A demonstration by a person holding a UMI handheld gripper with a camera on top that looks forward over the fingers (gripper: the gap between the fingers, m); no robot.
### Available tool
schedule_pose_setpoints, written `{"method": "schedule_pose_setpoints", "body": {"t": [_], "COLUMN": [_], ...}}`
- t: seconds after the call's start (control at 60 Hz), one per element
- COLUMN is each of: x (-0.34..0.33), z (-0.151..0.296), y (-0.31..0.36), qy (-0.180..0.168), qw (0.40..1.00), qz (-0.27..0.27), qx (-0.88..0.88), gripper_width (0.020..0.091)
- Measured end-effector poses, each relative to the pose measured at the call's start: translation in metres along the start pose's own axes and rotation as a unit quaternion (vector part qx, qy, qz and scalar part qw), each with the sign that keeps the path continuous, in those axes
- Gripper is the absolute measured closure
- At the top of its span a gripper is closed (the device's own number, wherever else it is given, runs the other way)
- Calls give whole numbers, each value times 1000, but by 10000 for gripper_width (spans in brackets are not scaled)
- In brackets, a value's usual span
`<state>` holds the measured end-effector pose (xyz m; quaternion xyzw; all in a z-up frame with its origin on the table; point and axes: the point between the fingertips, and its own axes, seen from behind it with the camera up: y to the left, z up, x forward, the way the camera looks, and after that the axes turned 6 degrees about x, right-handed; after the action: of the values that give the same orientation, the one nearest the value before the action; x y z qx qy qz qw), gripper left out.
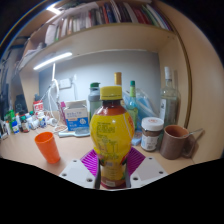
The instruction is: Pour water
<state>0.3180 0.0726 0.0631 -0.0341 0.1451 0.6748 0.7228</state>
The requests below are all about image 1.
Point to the glass bottle with yellow cap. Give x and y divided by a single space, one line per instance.
118 79

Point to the slim green glass bottle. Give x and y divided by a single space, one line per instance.
132 103

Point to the pale blue hair brush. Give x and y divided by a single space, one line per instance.
75 133

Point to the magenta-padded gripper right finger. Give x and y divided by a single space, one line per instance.
148 170

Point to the orange plastic cup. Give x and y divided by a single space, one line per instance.
47 146

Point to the white under-shelf light bar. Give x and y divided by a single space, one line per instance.
53 60

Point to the magenta snack packet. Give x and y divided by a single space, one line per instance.
61 113

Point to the brown mug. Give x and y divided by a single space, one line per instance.
173 143

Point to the tall clear glass bottle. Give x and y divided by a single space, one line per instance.
169 100

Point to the yellow drink bottle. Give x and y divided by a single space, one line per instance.
111 133

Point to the blue and white carton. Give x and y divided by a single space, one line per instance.
76 116

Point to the brown jar with white lid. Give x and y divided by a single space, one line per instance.
151 133

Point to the white ceiling light bar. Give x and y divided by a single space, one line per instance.
54 9

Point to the wooden shelf unit with books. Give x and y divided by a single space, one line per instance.
110 36

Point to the white bottle with blue cap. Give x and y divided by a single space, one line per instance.
16 128

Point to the white wall power outlet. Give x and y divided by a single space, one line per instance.
64 83

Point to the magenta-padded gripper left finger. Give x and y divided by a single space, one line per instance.
76 171

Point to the red and white canister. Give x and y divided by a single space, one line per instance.
38 107

